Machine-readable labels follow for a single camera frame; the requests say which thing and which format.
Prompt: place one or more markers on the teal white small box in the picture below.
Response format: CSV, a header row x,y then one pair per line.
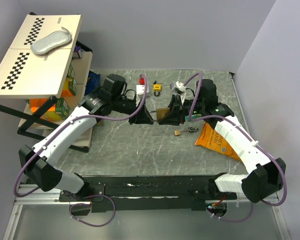
x,y
192,117

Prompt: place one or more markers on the checkerboard calibration board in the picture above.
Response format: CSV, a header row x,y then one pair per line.
x,y
25,75

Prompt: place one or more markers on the black frame beige shelf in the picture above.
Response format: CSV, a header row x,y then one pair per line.
x,y
30,123

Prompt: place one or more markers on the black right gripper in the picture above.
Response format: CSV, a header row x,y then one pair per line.
x,y
176,114

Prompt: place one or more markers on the large brass padlock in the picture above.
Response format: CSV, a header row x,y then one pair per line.
x,y
160,113

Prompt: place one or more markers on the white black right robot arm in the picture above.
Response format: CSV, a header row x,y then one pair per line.
x,y
265,174

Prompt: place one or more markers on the small brass padlock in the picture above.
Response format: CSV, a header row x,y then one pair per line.
x,y
177,132

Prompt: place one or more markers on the orange honey dijon chip bag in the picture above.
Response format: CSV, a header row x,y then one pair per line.
x,y
212,140

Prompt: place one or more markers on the green orange juice carton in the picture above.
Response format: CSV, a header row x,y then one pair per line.
x,y
69,88

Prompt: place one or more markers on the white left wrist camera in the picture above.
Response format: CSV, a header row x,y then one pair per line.
x,y
142,89

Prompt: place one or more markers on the silver glitter pouch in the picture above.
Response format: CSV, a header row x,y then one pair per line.
x,y
52,41

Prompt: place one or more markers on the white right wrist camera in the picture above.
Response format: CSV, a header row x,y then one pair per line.
x,y
177,87

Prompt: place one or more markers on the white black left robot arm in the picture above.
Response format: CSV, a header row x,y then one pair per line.
x,y
39,161

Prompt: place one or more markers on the blue snack bag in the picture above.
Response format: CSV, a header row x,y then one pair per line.
x,y
93,81

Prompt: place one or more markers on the aluminium rail frame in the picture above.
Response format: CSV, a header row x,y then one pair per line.
x,y
265,174

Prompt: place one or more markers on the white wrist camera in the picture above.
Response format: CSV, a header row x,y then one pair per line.
x,y
142,89
177,87

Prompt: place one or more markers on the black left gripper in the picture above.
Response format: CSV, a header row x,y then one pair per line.
x,y
142,116

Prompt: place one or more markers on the yellow padlock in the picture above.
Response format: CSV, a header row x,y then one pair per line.
x,y
157,88

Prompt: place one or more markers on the green tea box upper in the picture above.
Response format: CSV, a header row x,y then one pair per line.
x,y
70,72

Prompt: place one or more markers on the purple white small box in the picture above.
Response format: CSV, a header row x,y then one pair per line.
x,y
77,52

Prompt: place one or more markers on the green yellow tea box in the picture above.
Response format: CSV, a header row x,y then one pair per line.
x,y
59,111

